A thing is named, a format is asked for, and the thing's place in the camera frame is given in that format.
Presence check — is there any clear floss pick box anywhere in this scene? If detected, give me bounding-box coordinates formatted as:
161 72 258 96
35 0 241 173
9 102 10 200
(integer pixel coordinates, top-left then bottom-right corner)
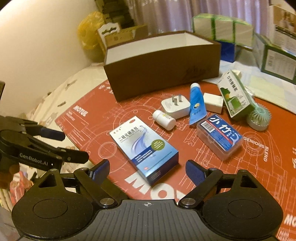
196 114 243 161

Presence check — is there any blue white medicine box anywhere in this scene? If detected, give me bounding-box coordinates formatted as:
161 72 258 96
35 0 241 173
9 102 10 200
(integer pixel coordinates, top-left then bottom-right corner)
110 116 179 185

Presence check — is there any white pill bottle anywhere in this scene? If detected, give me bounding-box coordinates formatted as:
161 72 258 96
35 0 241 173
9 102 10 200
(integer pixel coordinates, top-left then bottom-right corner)
152 110 176 131

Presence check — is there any blue cream tube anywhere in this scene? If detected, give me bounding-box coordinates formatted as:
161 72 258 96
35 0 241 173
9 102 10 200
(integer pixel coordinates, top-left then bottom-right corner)
189 83 207 126

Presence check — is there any white cube charger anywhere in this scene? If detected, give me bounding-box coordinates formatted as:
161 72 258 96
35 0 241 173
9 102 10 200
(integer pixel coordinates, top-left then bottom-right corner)
203 93 224 114

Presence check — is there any white plug adapter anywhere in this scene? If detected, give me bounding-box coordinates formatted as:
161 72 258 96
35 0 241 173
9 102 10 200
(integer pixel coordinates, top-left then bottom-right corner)
161 94 191 120

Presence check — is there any mint handheld fan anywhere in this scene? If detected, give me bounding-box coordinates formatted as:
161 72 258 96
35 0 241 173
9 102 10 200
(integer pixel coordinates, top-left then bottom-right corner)
245 87 271 132

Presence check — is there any green white medicine box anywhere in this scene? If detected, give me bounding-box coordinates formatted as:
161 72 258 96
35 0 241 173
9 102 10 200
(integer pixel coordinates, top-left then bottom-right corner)
217 70 256 121

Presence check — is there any person's left hand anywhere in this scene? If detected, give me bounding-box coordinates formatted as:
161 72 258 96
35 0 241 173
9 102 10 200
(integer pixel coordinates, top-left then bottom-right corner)
0 163 20 189

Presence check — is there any cream patterned cloth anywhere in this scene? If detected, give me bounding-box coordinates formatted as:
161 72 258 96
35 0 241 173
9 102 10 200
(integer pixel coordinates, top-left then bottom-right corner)
0 63 110 209

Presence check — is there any yellow plastic bag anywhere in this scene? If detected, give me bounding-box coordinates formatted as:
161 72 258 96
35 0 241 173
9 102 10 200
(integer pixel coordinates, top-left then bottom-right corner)
77 11 105 62

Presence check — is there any brown cardboard storage box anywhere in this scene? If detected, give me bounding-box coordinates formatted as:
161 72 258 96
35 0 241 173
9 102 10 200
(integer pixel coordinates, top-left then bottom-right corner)
104 31 221 101

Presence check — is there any dark blue box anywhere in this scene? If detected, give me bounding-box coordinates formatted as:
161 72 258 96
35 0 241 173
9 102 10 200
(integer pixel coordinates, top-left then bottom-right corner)
218 41 241 63

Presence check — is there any green white carton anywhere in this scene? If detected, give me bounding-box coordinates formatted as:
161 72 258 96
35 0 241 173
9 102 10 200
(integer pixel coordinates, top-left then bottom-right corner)
252 33 296 85

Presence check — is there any black folding cart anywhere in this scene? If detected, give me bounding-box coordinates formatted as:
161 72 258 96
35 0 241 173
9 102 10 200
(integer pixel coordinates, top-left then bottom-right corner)
95 0 135 29

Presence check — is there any green tissue pack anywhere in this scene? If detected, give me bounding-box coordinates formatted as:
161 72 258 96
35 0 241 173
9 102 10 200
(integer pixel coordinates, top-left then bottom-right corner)
193 14 254 47

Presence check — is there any mauve curtain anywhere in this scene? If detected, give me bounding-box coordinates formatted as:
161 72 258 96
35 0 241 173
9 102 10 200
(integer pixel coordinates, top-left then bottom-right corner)
125 0 269 35

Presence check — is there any white product box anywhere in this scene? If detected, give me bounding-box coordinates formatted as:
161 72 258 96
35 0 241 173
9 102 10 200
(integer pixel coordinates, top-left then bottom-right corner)
267 5 296 55

